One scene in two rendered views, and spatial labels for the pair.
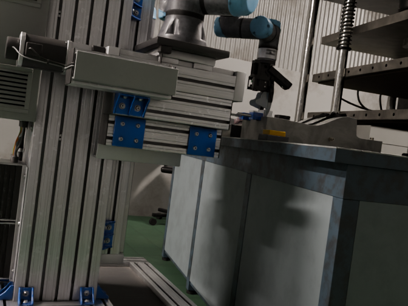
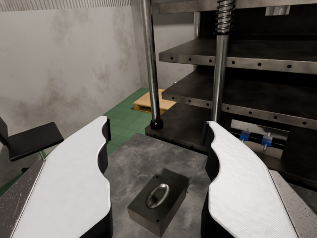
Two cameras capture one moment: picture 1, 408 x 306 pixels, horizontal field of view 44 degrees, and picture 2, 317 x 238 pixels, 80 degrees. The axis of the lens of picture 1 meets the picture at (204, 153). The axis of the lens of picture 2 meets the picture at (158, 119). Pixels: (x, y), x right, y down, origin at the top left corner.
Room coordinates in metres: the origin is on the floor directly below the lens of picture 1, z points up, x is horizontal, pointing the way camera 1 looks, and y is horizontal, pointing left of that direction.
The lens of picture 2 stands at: (2.41, 0.11, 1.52)
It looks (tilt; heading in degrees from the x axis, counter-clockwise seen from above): 30 degrees down; 322
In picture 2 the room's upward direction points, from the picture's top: 5 degrees counter-clockwise
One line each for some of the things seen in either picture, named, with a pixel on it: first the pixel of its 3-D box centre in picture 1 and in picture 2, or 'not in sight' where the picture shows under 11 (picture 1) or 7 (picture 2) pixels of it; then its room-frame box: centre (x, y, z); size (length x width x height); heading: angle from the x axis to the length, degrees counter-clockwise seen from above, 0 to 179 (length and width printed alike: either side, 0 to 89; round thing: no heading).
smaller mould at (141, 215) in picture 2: not in sight; (158, 201); (2.83, -0.17, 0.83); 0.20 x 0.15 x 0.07; 106
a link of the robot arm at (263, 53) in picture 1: (267, 55); not in sight; (1.94, -0.19, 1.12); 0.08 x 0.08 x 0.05
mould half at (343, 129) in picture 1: (310, 130); not in sight; (2.06, -0.42, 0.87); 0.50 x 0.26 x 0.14; 106
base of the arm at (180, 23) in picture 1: (183, 31); not in sight; (1.52, 0.11, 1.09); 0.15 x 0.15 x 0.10
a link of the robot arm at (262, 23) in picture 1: (258, 28); not in sight; (1.85, -0.14, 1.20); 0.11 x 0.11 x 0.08; 69
